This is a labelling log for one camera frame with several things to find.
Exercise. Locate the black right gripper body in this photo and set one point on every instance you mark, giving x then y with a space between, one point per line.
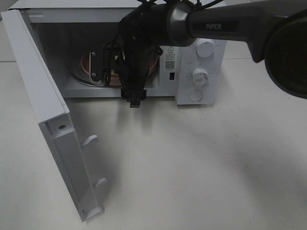
138 34

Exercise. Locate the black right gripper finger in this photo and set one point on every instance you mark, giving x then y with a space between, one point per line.
126 95
138 97

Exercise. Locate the pink round plate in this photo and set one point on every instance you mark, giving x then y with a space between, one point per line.
85 65

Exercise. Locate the round white door button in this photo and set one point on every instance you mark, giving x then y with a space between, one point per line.
195 95

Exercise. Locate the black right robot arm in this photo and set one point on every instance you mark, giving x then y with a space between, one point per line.
274 30

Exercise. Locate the white warning label sticker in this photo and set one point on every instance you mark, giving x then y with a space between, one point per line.
170 58

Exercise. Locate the glass microwave turntable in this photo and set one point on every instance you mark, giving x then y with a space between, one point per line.
81 77

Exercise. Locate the white lower timer knob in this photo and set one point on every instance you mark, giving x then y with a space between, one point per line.
200 76

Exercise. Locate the white microwave oven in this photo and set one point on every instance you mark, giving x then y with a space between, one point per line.
70 41

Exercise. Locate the white upper power knob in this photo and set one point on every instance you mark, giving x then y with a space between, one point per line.
205 47

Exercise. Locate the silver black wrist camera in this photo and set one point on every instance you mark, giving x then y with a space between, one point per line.
97 67

